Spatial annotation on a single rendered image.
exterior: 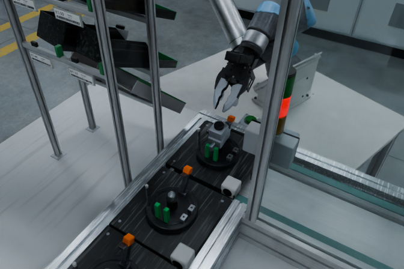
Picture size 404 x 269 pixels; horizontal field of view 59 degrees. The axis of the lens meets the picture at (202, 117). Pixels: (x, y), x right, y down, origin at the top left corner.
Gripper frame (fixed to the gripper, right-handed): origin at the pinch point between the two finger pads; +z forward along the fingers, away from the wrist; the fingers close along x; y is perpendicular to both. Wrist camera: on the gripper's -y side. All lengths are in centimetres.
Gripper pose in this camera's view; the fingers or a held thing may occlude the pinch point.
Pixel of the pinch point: (220, 105)
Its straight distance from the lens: 101.9
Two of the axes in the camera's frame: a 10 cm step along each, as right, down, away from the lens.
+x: -8.5, -3.5, 3.9
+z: -4.4, 8.8, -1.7
